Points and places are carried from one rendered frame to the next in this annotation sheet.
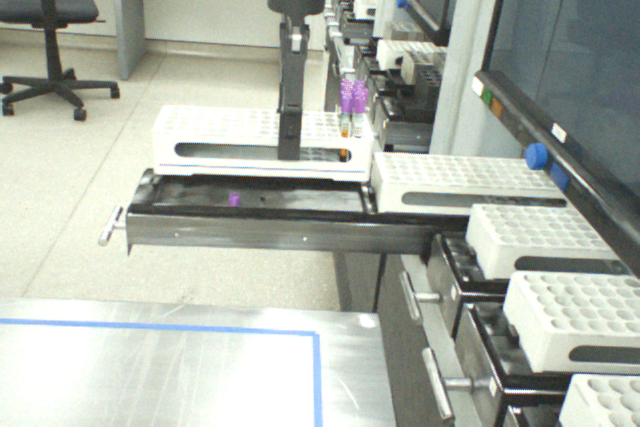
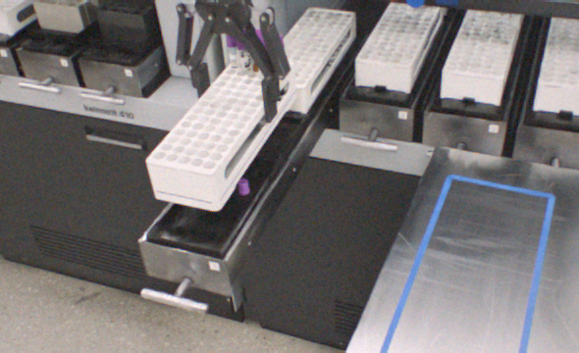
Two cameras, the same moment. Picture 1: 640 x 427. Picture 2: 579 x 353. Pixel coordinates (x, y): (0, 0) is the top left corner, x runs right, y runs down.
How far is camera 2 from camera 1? 84 cm
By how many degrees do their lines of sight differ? 52
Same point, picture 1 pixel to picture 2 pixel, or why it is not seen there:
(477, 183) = (324, 50)
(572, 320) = (493, 68)
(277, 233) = (285, 179)
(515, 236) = (402, 58)
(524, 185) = (333, 33)
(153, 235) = (239, 260)
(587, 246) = (418, 38)
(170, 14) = not seen: outside the picture
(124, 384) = (482, 272)
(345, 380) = (498, 174)
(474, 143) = not seen: hidden behind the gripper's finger
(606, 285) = (463, 46)
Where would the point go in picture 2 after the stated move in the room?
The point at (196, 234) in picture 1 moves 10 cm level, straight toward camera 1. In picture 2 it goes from (256, 229) to (324, 238)
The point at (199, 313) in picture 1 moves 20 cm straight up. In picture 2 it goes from (412, 226) to (420, 99)
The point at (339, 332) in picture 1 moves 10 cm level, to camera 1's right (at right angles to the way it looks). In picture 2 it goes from (451, 166) to (469, 129)
